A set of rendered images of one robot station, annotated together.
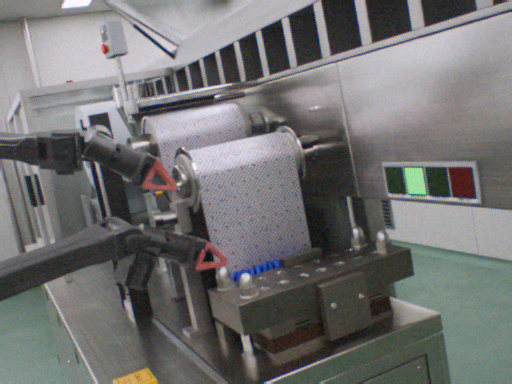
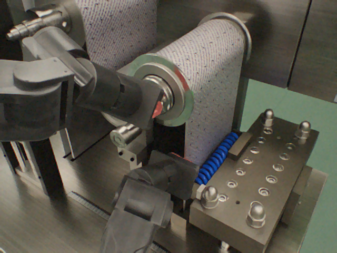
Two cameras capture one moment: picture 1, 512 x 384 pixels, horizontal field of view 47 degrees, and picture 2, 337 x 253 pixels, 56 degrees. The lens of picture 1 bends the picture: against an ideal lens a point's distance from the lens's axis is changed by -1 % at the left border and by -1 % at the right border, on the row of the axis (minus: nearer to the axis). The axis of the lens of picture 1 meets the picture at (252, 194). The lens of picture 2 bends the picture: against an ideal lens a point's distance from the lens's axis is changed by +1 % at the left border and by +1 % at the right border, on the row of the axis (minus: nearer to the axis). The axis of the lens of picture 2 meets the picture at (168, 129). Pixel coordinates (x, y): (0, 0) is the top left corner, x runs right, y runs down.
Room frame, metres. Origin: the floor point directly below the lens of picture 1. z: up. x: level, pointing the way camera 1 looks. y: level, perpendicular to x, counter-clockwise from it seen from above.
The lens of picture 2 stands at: (0.87, 0.39, 1.56)
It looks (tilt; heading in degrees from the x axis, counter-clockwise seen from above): 39 degrees down; 328
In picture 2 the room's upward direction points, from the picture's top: straight up
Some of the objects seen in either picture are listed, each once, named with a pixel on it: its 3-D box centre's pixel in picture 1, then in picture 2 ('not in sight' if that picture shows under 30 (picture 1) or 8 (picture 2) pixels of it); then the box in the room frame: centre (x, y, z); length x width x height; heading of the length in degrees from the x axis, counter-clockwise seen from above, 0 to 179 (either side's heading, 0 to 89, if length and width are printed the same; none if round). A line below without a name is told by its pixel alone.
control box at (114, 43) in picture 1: (111, 40); not in sight; (1.81, 0.33, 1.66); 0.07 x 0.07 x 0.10; 31
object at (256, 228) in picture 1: (260, 233); (211, 130); (1.29, 0.00, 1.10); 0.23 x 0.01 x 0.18; 113
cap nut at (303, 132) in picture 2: (383, 240); (304, 128); (1.22, -0.25, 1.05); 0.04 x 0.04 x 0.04
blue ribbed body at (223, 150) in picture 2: (272, 268); (217, 158); (1.27, -0.01, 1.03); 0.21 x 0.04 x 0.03; 113
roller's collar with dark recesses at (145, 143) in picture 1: (141, 147); (48, 21); (1.52, 0.26, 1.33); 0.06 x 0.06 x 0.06; 23
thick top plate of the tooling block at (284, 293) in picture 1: (312, 282); (260, 172); (1.20, -0.09, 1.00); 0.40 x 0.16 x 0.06; 113
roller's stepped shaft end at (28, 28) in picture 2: not in sight; (22, 31); (1.49, 0.31, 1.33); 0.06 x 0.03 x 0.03; 113
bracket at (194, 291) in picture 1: (184, 269); (137, 171); (1.31, 0.19, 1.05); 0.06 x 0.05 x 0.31; 113
